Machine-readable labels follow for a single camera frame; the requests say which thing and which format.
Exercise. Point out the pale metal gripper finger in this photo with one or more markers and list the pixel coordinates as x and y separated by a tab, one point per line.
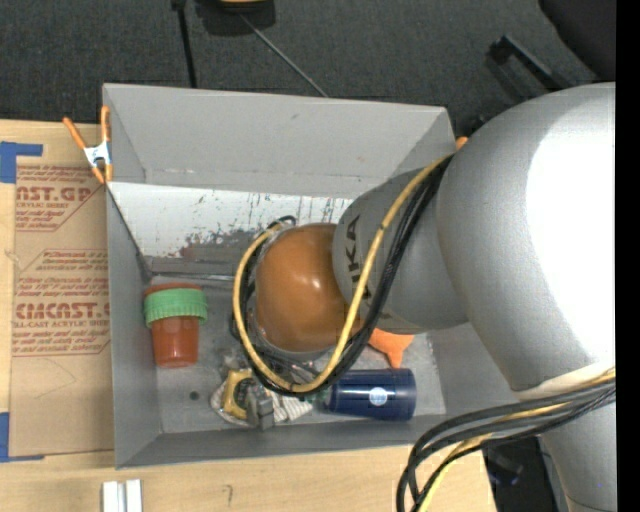
252	402
267	412

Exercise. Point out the orange toy piece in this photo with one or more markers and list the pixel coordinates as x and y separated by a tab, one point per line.
395	345

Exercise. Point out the orange jar with green lid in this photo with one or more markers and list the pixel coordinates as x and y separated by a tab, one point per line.
175	325

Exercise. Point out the dark blue cylinder can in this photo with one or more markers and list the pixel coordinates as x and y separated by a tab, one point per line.
370	395

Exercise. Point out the grey metal bin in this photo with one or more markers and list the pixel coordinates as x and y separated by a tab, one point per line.
260	140

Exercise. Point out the brown cardboard board red print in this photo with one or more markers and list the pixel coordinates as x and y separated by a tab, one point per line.
60	390

